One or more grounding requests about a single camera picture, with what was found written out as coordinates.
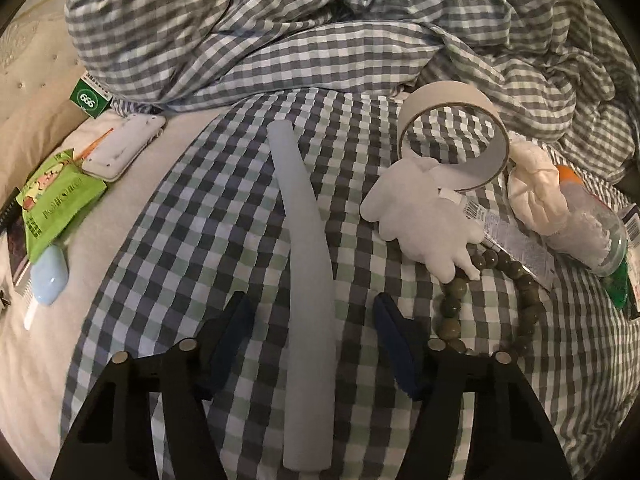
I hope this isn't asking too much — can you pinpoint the grey-green bead bracelet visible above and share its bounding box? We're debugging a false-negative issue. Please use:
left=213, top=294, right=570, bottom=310
left=434, top=247, right=543, bottom=361

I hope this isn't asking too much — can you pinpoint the dark spiral notebook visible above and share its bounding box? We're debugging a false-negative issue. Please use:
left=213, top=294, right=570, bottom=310
left=0, top=187, right=36, bottom=296

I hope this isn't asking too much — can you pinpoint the green plastic packet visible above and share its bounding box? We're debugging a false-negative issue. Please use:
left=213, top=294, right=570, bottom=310
left=602, top=256, right=633, bottom=311

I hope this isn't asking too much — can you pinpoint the grey checked duvet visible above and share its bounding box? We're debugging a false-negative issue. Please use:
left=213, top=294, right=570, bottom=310
left=65, top=0, right=640, bottom=196

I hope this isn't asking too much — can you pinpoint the white rectangular case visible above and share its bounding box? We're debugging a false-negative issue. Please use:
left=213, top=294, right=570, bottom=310
left=82, top=112, right=167, bottom=182

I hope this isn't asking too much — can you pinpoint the cream cloth bundle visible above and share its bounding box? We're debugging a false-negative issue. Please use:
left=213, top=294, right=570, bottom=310
left=507, top=132, right=571, bottom=236

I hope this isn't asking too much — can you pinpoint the white mattress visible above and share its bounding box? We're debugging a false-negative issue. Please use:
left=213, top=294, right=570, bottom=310
left=0, top=110, right=236, bottom=461

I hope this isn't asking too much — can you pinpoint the clear bottle with orange cap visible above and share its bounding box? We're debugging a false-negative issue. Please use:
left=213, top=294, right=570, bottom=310
left=547, top=164, right=630, bottom=277

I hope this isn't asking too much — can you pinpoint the green snack packet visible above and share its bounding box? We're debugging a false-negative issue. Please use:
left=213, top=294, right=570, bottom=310
left=19, top=149, right=108, bottom=263

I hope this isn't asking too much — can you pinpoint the light blue case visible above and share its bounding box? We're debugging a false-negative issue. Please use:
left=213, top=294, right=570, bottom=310
left=31, top=245, right=68, bottom=307

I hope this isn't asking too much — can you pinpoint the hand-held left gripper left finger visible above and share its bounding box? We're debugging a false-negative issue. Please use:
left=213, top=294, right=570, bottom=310
left=50, top=291, right=256, bottom=480

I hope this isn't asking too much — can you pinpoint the beige tufted headboard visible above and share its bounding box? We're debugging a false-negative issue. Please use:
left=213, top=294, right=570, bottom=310
left=0, top=0, right=86, bottom=176

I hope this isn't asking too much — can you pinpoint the white tape roll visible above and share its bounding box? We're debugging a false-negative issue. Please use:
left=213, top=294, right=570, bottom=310
left=398, top=81, right=511, bottom=193

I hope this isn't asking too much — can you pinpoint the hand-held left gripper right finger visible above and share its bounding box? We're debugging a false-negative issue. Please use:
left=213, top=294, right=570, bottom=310
left=372, top=292, right=573, bottom=480

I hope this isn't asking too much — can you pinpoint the green cardboard box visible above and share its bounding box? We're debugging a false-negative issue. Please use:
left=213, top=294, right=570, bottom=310
left=67, top=74, right=112, bottom=118

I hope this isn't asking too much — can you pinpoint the checked bed sheet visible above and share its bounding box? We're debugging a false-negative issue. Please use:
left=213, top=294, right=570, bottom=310
left=60, top=87, right=640, bottom=480

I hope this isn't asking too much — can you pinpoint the long pale grey tube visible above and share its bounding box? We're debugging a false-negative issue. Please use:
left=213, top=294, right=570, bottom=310
left=266, top=120, right=335, bottom=475

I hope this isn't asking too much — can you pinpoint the dark-edged labelled packet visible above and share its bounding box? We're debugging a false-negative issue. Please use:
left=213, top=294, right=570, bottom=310
left=462, top=192, right=557, bottom=292

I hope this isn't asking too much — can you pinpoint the white plush glove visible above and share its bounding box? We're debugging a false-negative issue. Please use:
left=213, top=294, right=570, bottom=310
left=360, top=157, right=486, bottom=281

